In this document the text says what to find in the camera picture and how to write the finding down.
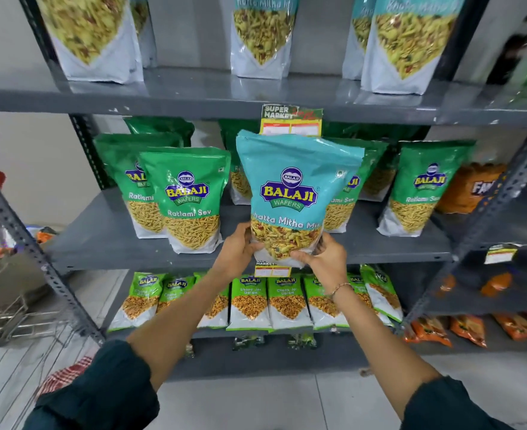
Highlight dark green small packet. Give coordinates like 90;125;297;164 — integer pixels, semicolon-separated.
288;333;319;351
232;335;267;352

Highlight grey slotted metal side rack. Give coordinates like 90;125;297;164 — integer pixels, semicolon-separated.
401;127;527;354

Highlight teal snack mix packet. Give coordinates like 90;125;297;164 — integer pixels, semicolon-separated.
360;0;466;96
342;0;377;81
236;130;365;269
34;0;144;85
230;0;301;80
129;0;158;69

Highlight person's right hand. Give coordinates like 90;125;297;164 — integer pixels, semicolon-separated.
290;232;354;301

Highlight dark green shirt sleeve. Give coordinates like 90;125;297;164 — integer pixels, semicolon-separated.
23;339;160;430
400;376;516;430

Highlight person's left hand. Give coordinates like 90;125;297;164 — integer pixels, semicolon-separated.
212;221;266;283

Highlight red checkered cloth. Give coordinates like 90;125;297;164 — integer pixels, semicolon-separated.
36;355;95;400

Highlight person's left forearm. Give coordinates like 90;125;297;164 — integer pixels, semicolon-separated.
127;264;242;392

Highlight white and yellow price tag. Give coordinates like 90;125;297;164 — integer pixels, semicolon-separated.
484;243;520;265

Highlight steel wire shopping cart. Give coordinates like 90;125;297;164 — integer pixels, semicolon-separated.
0;192;100;430

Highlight dark green right shirt sleeve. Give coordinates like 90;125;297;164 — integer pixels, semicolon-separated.
400;376;516;430

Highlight dark green left shirt sleeve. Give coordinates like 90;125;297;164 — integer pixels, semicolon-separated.
23;339;160;430

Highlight person's right forearm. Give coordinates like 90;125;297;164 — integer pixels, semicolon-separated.
333;284;441;419

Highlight yellow and green price tag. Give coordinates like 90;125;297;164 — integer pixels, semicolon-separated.
259;104;323;138

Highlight thin metal bracelet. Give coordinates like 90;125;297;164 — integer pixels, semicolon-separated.
326;282;355;302

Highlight row of green snack packets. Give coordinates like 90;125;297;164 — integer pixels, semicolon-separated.
93;116;476;255

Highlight large orange snack bag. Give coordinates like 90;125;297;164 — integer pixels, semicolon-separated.
436;163;508;215

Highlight grey metal shelving rack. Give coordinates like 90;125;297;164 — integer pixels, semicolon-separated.
0;0;527;382

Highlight row of orange snack packets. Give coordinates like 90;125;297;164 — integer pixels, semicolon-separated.
403;311;527;349

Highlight small yellow price tag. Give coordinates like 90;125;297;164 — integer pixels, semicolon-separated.
254;260;292;278

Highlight row of small light-green packets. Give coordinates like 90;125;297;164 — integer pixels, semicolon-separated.
107;264;404;333

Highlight grey slotted metal rack post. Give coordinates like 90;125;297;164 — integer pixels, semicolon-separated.
0;160;106;346

